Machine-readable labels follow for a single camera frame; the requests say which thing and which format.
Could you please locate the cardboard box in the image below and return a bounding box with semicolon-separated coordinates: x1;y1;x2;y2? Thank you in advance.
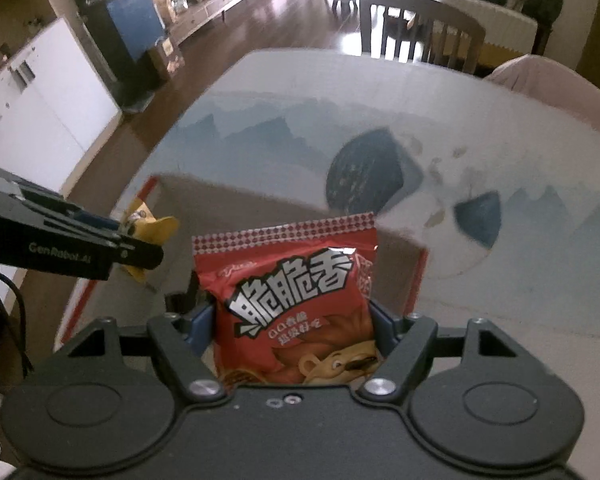
67;174;429;361

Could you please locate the white cabinet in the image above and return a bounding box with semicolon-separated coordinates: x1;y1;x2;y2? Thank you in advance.
0;16;125;183

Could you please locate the black cable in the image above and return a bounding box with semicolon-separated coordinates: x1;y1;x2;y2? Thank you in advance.
0;260;35;378

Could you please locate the black cabinet with blue front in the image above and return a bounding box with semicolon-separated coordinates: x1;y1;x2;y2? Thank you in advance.
66;0;170;108

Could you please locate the yellow snack packet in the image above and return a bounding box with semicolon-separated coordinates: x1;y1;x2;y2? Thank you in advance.
121;199;180;282

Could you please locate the red snack packet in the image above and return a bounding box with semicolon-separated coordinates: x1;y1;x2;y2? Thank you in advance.
191;212;382;387

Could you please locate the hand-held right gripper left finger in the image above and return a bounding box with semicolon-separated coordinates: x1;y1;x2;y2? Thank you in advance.
72;291;229;402

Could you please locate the wooden television cabinet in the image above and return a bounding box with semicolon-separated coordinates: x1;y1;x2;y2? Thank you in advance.
166;0;327;50

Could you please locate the brown paper bag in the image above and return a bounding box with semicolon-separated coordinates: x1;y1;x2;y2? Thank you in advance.
147;36;187;82

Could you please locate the printed tablecloth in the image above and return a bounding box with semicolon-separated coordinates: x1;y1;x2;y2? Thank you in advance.
112;49;600;480

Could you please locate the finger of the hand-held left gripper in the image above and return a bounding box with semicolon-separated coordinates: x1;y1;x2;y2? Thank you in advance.
17;180;126;236
105;234;163;272

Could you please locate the dark wooden chair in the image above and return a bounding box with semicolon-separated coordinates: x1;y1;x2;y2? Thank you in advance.
359;0;487;75

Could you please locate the pink upholstered chair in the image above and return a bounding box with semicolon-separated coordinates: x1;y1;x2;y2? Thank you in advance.
484;55;600;136

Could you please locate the beige sofa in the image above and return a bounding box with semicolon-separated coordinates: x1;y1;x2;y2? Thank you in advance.
429;0;540;57

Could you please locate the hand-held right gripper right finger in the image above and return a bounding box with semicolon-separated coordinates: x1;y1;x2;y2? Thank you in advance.
360;301;523;402

